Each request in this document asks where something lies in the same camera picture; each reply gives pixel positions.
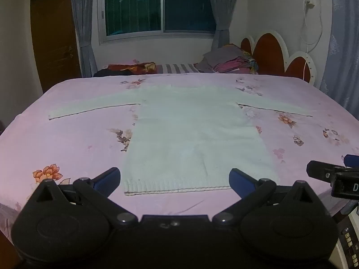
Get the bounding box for grey curtain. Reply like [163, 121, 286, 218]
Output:
[70, 0, 99, 78]
[209, 0, 243, 51]

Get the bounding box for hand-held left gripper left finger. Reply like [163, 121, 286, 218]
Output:
[28, 167, 138, 229]

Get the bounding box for white charger cable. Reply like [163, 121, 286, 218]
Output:
[301, 3, 324, 80]

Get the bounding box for pink floral bedsheet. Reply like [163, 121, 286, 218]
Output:
[0, 73, 359, 244]

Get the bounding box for grey striped pillow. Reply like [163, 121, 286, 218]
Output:
[155, 63, 199, 74]

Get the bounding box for white appliance with buttons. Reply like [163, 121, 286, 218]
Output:
[329, 204, 359, 269]

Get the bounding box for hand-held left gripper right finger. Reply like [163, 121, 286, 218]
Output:
[212, 168, 328, 228]

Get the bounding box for pile of folded clothes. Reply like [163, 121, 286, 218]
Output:
[195, 44, 258, 75]

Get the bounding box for sliding glass window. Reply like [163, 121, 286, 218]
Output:
[98, 0, 218, 44]

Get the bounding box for white knit sweater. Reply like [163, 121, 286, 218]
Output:
[48, 85, 313, 197]

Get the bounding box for blue-grey patterned curtain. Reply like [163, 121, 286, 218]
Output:
[320, 0, 359, 110]

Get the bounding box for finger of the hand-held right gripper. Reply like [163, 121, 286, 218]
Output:
[306, 160, 338, 179]
[344, 154, 359, 169]

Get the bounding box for dark cloth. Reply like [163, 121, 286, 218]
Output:
[93, 68, 134, 78]

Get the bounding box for brown wooden door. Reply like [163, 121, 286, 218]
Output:
[30, 0, 82, 93]

